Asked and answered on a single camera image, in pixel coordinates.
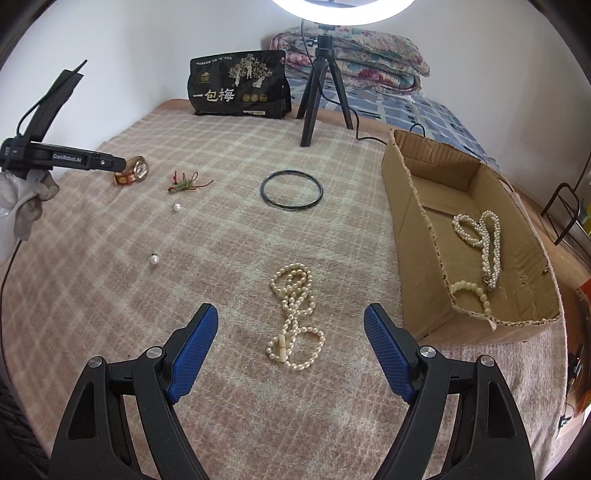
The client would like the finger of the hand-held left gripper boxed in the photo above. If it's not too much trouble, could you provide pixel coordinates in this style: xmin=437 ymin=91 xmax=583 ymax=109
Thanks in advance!
xmin=89 ymin=153 xmax=127 ymax=171

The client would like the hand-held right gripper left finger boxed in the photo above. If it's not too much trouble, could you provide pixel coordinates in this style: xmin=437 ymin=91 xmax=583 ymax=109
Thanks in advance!
xmin=50 ymin=303 xmax=219 ymax=480

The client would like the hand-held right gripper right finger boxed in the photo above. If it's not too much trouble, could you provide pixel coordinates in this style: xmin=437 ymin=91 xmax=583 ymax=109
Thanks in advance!
xmin=364 ymin=303 xmax=536 ymax=480

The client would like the red green knot charm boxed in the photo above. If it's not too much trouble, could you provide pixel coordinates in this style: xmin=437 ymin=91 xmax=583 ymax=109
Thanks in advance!
xmin=167 ymin=171 xmax=215 ymax=193

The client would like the cream pearl necklace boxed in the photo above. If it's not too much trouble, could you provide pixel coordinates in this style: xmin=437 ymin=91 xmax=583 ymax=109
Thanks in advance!
xmin=266 ymin=264 xmax=326 ymax=370

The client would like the cardboard box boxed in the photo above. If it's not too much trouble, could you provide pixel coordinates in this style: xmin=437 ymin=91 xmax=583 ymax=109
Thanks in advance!
xmin=381 ymin=128 xmax=563 ymax=344

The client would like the dark bangle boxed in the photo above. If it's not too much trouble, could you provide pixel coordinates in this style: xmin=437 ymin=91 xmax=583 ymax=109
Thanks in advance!
xmin=260 ymin=170 xmax=324 ymax=210

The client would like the person's left hand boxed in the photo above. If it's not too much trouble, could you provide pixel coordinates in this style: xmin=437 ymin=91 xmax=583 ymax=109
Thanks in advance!
xmin=0 ymin=169 xmax=60 ymax=241

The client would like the pink plaid blanket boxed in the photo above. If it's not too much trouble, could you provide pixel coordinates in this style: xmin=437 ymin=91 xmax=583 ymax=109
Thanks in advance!
xmin=0 ymin=97 xmax=571 ymax=480

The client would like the black snack bag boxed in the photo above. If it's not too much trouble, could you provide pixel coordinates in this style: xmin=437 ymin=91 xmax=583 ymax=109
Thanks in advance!
xmin=187 ymin=49 xmax=291 ymax=120

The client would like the black tripod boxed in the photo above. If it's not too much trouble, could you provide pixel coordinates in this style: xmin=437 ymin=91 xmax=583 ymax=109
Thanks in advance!
xmin=295 ymin=23 xmax=355 ymax=148

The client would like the blue patterned bed sheet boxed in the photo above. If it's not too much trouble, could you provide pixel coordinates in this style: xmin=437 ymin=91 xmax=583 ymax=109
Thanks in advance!
xmin=281 ymin=69 xmax=504 ymax=174

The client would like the black metal rack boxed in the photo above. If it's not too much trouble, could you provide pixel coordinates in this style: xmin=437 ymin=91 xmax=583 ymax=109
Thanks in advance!
xmin=540 ymin=182 xmax=591 ymax=247

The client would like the folded floral quilt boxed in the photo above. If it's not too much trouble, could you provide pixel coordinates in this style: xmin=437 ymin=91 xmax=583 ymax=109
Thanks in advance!
xmin=269 ymin=25 xmax=431 ymax=97

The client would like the cream bead bracelet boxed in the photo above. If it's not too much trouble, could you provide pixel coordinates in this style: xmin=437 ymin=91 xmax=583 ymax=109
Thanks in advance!
xmin=450 ymin=279 xmax=494 ymax=319

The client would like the white pearl necklace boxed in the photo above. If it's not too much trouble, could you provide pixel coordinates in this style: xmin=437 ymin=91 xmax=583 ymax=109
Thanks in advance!
xmin=451 ymin=210 xmax=503 ymax=291

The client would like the black ring light cable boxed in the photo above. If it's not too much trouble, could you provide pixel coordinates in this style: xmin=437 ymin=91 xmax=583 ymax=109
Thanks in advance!
xmin=353 ymin=122 xmax=426 ymax=141

